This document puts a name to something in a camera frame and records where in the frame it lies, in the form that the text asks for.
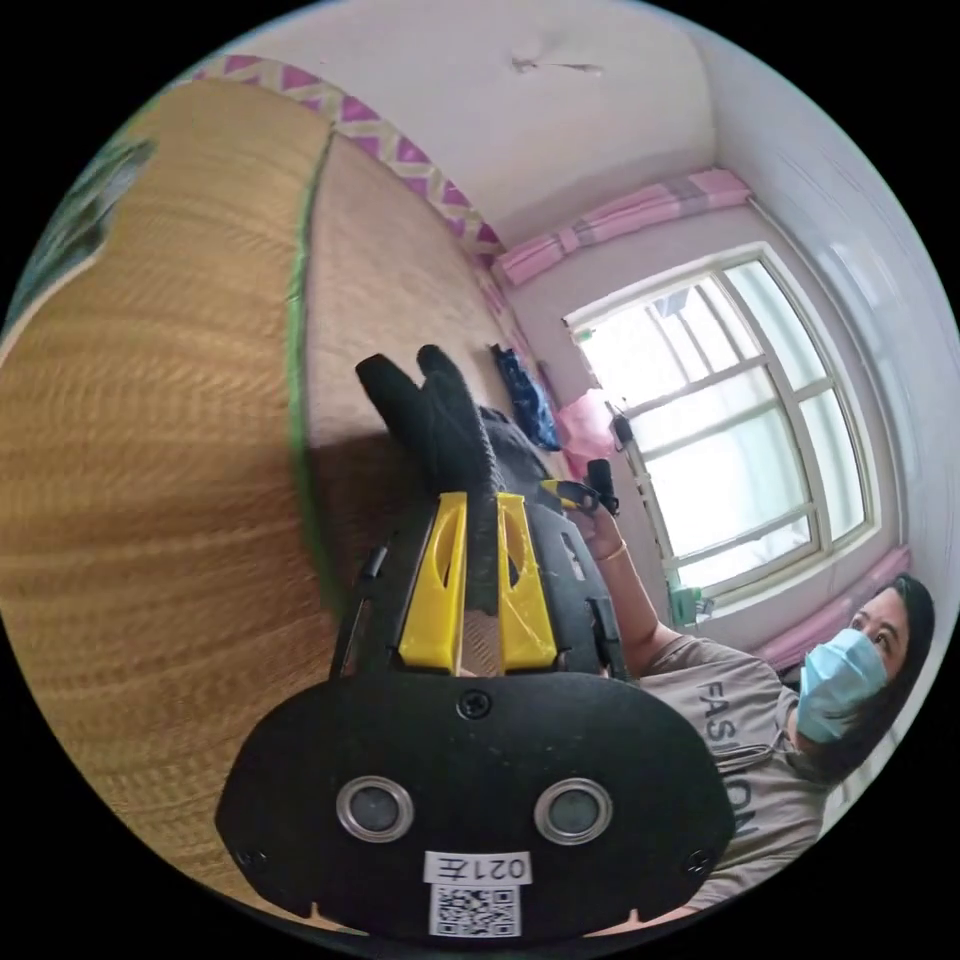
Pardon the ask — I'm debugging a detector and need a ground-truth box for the person's right forearm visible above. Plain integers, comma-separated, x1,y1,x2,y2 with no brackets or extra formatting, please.
593,541,682,681

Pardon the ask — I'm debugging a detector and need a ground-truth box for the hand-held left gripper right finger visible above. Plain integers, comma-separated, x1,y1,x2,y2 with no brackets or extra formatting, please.
495,494,559,673

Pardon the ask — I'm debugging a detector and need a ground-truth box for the bed with woven mat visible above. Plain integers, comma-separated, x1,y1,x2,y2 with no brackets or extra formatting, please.
0,55,573,939

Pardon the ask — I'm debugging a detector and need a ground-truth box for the person's body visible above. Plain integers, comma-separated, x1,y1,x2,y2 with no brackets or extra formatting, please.
635,572,939,913

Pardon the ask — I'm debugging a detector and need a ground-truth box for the window with white frame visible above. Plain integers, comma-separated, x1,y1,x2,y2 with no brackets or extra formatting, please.
562,241,880,601

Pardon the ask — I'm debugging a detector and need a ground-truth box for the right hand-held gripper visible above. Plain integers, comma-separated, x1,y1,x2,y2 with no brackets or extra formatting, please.
551,482,622,520

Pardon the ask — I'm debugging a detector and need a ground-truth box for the person's right hand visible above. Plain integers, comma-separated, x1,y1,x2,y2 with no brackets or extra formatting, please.
583,509,626,565

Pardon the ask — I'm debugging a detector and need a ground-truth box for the pink plastic bag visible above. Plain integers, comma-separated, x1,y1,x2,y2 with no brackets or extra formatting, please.
558,388,619,460

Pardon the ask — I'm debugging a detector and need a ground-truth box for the blue patterned garment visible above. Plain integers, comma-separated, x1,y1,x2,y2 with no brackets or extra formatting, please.
490,343,562,453

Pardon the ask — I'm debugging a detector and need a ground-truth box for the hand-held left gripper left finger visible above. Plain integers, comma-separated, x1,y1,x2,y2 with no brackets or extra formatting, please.
398,491,469,670

